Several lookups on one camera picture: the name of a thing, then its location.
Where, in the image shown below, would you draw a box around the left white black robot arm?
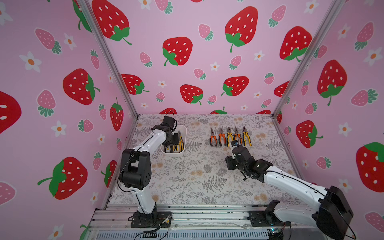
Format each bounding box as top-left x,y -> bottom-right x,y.
118,124 -> 177,215

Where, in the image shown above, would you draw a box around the left aluminium corner post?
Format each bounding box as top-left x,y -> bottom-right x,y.
79,0 -> 139,120

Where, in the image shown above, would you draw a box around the yellow black pliers large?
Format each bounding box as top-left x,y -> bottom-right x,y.
227,127 -> 234,147

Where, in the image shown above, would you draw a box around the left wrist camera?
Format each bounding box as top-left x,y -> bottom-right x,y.
162,116 -> 177,131

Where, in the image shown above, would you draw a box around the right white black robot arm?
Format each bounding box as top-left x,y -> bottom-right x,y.
225,141 -> 354,240

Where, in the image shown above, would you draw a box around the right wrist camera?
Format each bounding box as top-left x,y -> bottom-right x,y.
231,140 -> 239,148

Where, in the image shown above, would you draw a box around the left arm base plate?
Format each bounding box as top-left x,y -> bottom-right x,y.
129,212 -> 172,229

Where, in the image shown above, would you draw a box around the orange black long-nose pliers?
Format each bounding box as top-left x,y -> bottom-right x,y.
235,127 -> 243,145

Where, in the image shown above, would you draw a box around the aluminium rail frame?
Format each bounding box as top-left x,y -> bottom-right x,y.
85,205 -> 328,240

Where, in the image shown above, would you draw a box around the aluminium corner post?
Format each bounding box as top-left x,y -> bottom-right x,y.
79,0 -> 139,120
272,0 -> 345,120

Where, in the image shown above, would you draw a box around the orange black pliers large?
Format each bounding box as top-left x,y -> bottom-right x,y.
218,128 -> 227,147

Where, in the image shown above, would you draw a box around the orange handled pliers small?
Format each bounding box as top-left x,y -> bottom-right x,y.
210,129 -> 218,147

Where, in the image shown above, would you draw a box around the right aluminium corner post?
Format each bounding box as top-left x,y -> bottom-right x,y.
272,0 -> 345,120

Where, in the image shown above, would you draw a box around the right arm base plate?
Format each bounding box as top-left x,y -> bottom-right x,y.
248,211 -> 292,228

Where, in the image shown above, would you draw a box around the white plastic storage box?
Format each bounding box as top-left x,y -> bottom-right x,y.
161,125 -> 187,157

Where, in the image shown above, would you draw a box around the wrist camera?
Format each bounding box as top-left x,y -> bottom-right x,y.
162,116 -> 177,131
231,140 -> 239,148

